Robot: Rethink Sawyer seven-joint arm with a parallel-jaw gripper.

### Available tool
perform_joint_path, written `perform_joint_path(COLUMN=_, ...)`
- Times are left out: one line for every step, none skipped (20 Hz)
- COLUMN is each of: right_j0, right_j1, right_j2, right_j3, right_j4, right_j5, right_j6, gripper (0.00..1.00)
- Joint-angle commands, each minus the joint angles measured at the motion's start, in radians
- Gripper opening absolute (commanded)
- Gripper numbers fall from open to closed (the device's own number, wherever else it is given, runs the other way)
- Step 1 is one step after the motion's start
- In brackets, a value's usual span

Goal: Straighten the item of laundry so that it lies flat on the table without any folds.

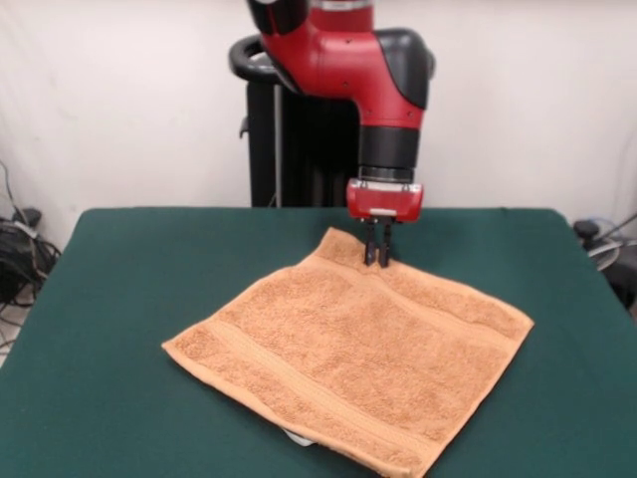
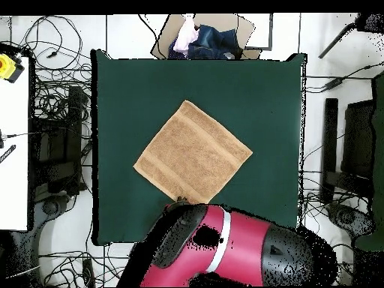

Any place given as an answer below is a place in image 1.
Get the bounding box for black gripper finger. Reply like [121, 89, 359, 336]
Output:
[378, 221, 394, 268]
[363, 218, 380, 266]

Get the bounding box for dark green table cloth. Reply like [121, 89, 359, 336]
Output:
[0, 207, 637, 478]

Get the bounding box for tan terry towel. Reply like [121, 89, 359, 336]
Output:
[161, 226, 535, 478]

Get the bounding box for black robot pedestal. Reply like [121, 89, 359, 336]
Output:
[228, 34, 438, 208]

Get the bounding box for black cable bundle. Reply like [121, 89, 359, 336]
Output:
[0, 158, 64, 350]

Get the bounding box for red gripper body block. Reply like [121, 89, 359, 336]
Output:
[345, 177, 426, 224]

